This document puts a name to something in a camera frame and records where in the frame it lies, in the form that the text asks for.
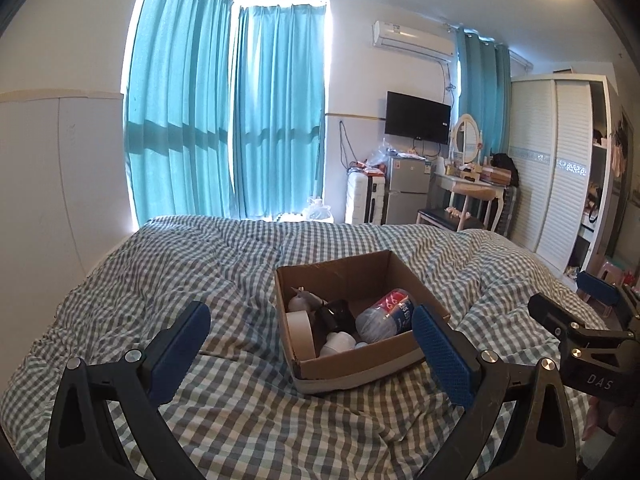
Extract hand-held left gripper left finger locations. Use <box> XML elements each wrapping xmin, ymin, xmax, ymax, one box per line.
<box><xmin>45</xmin><ymin>301</ymin><xmax>212</xmax><ymax>480</ymax></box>

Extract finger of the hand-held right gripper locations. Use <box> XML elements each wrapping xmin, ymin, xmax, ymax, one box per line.
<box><xmin>528</xmin><ymin>293</ymin><xmax>640</xmax><ymax>361</ymax></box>
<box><xmin>575</xmin><ymin>270</ymin><xmax>640</xmax><ymax>321</ymax></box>

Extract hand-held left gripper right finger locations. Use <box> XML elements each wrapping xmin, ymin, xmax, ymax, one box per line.
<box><xmin>411</xmin><ymin>304</ymin><xmax>580</xmax><ymax>480</ymax></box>

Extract clear floss pick container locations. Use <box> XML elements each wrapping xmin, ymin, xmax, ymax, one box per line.
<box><xmin>355</xmin><ymin>288</ymin><xmax>418</xmax><ymax>343</ymax></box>

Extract small white jar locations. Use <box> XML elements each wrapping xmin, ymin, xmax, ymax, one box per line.
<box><xmin>320</xmin><ymin>331</ymin><xmax>357</xmax><ymax>359</ymax></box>

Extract black pouch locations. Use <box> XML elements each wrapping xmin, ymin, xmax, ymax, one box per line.
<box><xmin>314</xmin><ymin>299</ymin><xmax>357</xmax><ymax>335</ymax></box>

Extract beige tape roll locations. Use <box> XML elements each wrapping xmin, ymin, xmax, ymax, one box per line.
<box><xmin>286</xmin><ymin>310</ymin><xmax>317</xmax><ymax>361</ymax></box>

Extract brown cardboard box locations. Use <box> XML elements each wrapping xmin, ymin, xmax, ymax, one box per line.
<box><xmin>274</xmin><ymin>250</ymin><xmax>452</xmax><ymax>395</ymax></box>

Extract person's right hand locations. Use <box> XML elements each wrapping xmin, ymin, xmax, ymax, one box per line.
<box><xmin>581</xmin><ymin>395</ymin><xmax>622</xmax><ymax>442</ymax></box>

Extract grey checked blanket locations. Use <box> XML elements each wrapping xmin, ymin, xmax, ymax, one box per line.
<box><xmin>0</xmin><ymin>214</ymin><xmax>608</xmax><ymax>480</ymax></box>

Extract dark striped suitcase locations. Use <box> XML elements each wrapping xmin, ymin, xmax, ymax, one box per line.
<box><xmin>500</xmin><ymin>186</ymin><xmax>521</xmax><ymax>238</ymax></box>

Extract white slatted wardrobe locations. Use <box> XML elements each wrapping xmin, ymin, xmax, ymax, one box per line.
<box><xmin>507</xmin><ymin>74</ymin><xmax>621</xmax><ymax>276</ymax></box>

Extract hanging pink clothes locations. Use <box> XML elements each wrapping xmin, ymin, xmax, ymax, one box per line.
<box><xmin>609</xmin><ymin>115</ymin><xmax>632</xmax><ymax>178</ymax></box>

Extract wooden chair black seat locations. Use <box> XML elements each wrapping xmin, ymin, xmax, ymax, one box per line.
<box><xmin>416</xmin><ymin>187</ymin><xmax>496</xmax><ymax>233</ymax></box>

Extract black bag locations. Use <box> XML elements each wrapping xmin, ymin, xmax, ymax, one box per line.
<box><xmin>490</xmin><ymin>152</ymin><xmax>520</xmax><ymax>186</ymax></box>

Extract white dressing table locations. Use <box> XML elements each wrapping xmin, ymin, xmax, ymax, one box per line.
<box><xmin>432</xmin><ymin>170</ymin><xmax>508</xmax><ymax>233</ymax></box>

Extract silver small fridge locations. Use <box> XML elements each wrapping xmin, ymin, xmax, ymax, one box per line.
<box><xmin>385</xmin><ymin>156</ymin><xmax>433</xmax><ymax>226</ymax></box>

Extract white suitcase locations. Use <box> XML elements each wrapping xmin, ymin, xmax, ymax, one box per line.
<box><xmin>345</xmin><ymin>172</ymin><xmax>388</xmax><ymax>226</ymax></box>

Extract clear plastic bag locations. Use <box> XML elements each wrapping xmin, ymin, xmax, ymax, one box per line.
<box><xmin>370</xmin><ymin>137</ymin><xmax>401</xmax><ymax>166</ymax></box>
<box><xmin>305</xmin><ymin>196</ymin><xmax>335</xmax><ymax>222</ymax></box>

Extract white oval vanity mirror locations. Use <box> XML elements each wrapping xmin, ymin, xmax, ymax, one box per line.
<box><xmin>448</xmin><ymin>112</ymin><xmax>483</xmax><ymax>163</ymax></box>

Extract teal curtain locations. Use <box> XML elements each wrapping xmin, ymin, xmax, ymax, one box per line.
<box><xmin>454</xmin><ymin>27</ymin><xmax>512</xmax><ymax>161</ymax></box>
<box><xmin>122</xmin><ymin>0</ymin><xmax>236</xmax><ymax>226</ymax></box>
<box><xmin>232</xmin><ymin>2</ymin><xmax>331</xmax><ymax>221</ymax></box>

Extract white air conditioner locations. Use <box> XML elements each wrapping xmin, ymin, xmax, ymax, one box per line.
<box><xmin>371</xmin><ymin>20</ymin><xmax>456</xmax><ymax>63</ymax></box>

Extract black wall television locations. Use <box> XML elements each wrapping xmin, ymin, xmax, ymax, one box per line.
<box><xmin>385</xmin><ymin>91</ymin><xmax>452</xmax><ymax>145</ymax></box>

